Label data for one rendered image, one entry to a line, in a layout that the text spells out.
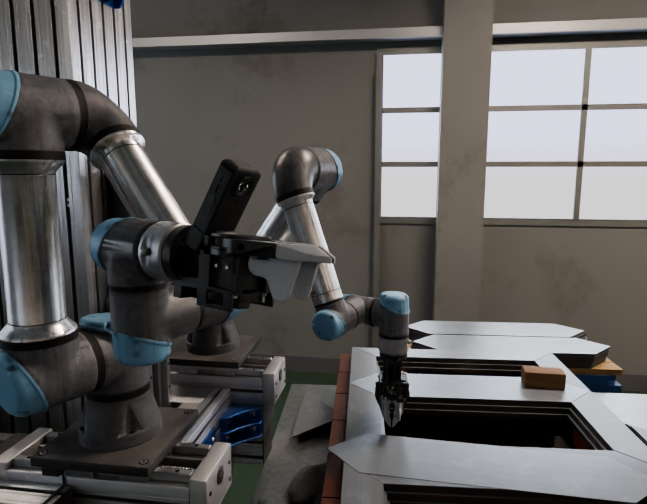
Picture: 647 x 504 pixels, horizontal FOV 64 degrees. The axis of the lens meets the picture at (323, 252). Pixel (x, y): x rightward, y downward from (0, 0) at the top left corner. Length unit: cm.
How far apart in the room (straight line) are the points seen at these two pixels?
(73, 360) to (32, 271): 16
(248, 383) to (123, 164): 77
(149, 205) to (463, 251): 296
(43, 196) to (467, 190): 300
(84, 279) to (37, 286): 30
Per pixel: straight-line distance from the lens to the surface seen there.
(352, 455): 133
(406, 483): 125
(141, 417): 106
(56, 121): 91
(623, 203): 403
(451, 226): 360
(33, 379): 94
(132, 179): 89
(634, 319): 422
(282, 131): 388
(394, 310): 130
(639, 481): 142
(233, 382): 149
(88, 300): 122
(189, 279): 62
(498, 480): 130
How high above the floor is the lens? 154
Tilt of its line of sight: 9 degrees down
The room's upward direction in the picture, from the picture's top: straight up
